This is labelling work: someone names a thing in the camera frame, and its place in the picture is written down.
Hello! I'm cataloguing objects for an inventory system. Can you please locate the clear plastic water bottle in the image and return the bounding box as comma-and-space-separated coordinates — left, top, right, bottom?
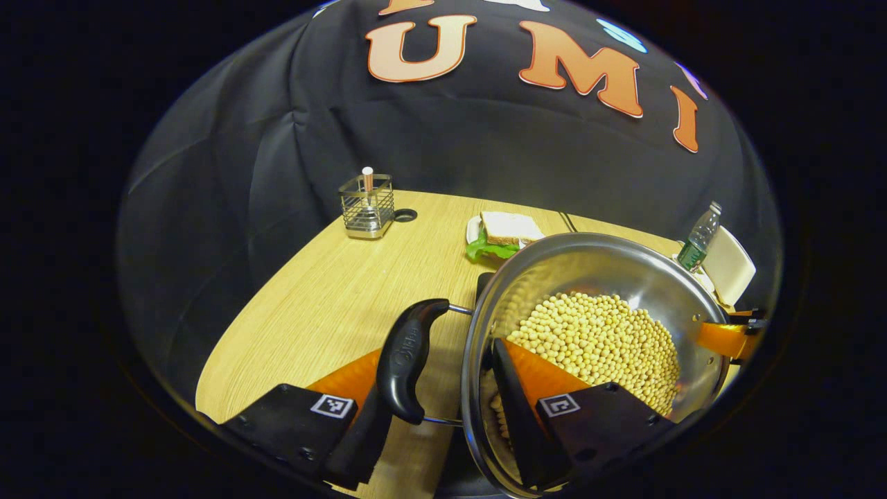
677, 201, 723, 272

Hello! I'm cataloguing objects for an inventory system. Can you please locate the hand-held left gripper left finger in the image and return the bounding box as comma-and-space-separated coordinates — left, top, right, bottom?
220, 349, 397, 491

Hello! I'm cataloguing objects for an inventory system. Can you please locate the black backdrop cloth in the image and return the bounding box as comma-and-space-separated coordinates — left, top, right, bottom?
118, 0, 784, 410

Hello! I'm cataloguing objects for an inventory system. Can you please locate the white toaster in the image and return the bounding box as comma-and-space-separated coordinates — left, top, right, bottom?
701, 225, 757, 307

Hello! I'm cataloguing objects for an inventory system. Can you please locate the sandwich with lettuce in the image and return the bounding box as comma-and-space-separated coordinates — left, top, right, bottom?
466, 211, 546, 262

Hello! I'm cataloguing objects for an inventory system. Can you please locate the stainless steel pot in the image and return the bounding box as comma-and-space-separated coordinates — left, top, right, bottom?
376, 232, 732, 498

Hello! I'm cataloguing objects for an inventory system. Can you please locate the large pile of soybeans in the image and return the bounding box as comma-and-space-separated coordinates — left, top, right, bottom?
489, 292, 681, 444

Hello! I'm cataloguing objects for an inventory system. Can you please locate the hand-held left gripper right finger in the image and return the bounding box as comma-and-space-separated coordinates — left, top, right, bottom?
489, 338, 678, 490

